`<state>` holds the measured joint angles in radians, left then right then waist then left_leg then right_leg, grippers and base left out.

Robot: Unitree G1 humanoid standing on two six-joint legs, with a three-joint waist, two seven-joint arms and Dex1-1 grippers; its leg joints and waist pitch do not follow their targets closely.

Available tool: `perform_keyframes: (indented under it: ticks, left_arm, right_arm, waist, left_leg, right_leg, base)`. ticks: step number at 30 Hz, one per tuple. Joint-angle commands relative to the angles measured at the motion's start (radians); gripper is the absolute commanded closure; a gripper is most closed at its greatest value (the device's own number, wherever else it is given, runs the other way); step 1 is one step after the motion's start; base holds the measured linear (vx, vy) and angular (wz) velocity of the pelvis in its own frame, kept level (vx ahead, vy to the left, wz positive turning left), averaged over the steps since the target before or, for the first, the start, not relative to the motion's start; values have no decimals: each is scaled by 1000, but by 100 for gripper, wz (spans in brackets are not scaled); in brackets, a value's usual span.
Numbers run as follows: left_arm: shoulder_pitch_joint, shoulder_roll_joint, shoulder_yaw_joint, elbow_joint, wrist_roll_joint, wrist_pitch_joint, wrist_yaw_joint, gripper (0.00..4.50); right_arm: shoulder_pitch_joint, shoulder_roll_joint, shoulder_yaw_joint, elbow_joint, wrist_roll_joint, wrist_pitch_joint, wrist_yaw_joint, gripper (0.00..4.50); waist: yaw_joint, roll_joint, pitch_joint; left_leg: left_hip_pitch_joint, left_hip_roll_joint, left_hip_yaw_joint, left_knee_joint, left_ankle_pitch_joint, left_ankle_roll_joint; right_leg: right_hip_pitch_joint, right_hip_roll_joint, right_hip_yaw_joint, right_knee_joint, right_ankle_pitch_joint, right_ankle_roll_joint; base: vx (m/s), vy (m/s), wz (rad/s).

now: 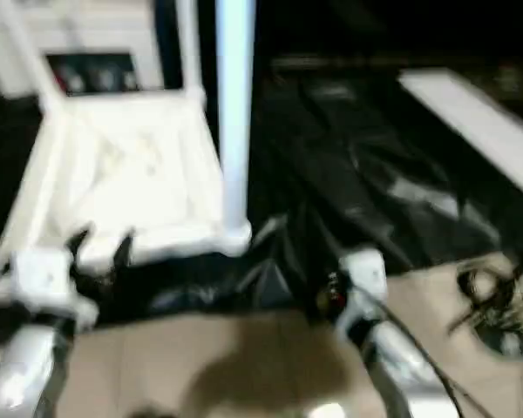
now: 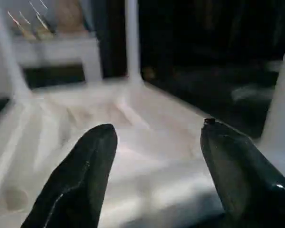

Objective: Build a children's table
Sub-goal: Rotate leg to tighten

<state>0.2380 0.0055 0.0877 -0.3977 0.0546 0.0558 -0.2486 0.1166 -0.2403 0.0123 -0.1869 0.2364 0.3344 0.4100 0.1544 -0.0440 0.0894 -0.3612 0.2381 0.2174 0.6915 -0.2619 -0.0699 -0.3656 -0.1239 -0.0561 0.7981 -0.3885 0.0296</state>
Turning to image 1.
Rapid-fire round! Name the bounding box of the black tangled cable bundle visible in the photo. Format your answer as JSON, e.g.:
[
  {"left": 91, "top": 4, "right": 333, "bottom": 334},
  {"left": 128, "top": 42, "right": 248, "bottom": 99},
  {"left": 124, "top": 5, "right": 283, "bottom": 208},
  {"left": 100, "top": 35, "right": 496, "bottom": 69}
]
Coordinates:
[{"left": 449, "top": 253, "right": 523, "bottom": 362}]

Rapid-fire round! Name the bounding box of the white plastic table top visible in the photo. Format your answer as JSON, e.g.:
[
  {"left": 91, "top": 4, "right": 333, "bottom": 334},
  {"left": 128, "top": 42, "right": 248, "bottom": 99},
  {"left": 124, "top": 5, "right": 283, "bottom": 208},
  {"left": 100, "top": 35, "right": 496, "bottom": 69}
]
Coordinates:
[{"left": 0, "top": 87, "right": 254, "bottom": 262}]

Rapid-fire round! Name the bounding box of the black furniture with gold label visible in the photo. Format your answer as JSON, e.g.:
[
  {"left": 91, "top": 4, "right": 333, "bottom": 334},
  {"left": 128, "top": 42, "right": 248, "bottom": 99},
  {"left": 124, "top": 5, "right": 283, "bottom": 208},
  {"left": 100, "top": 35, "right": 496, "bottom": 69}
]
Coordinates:
[{"left": 253, "top": 0, "right": 523, "bottom": 71}]

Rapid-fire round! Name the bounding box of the white cabinet with glass doors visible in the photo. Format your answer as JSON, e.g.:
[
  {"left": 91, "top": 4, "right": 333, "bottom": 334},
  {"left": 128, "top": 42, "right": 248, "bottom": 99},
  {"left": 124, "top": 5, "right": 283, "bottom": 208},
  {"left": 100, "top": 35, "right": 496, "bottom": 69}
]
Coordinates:
[{"left": 0, "top": 0, "right": 166, "bottom": 97}]

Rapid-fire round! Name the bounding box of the black mat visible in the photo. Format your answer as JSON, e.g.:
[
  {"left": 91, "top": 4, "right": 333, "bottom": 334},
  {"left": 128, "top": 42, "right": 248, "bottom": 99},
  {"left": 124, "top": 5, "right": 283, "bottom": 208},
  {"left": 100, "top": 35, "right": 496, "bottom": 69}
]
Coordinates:
[{"left": 0, "top": 61, "right": 523, "bottom": 323}]

